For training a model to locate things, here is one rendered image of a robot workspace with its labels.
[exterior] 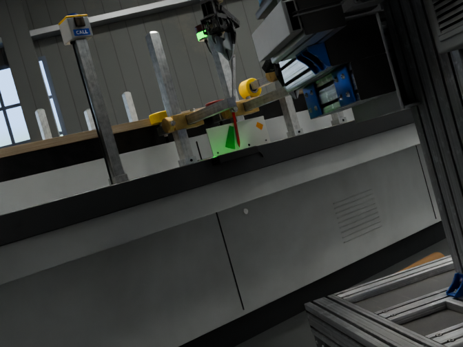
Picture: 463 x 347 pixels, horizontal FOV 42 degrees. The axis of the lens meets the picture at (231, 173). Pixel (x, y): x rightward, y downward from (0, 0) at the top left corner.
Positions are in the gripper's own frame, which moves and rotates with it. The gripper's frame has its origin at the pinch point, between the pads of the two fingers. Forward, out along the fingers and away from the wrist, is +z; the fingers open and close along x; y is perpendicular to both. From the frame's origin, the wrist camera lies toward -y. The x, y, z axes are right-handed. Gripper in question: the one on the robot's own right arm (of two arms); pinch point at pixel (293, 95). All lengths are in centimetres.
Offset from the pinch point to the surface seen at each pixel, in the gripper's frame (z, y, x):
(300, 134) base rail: 11.9, -22.9, 19.7
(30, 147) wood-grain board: -7, -46, -72
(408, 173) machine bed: 44, -47, 105
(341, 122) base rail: 11, -24, 45
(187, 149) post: 6.7, -24.9, -29.0
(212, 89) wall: -81, -429, 293
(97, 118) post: -9, -25, -57
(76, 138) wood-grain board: -7, -46, -56
